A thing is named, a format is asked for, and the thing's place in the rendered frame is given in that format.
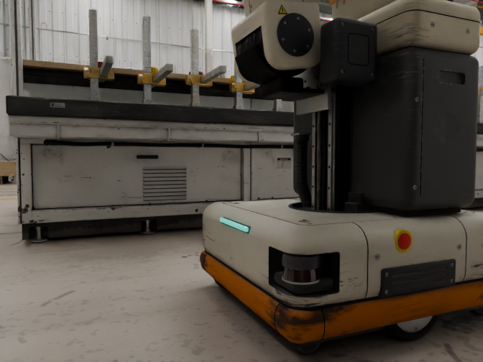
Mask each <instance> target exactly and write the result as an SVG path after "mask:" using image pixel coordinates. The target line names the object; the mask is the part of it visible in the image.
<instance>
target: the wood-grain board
mask: <svg viewBox="0 0 483 362"><path fill-rule="evenodd" d="M88 67H90V65H77V64H70V63H61V62H46V61H38V60H23V68H34V69H43V70H59V71H68V72H77V73H83V68H88ZM112 69H114V75H119V76H128V77H137V75H138V74H142V73H143V70H132V69H124V68H112ZM186 75H187V74H179V73H170V74H169V75H168V76H167V77H166V80H179V81H185V77H186ZM212 83H213V84H222V85H230V83H231V78H219V77H217V78H215V79H213V80H212Z"/></svg>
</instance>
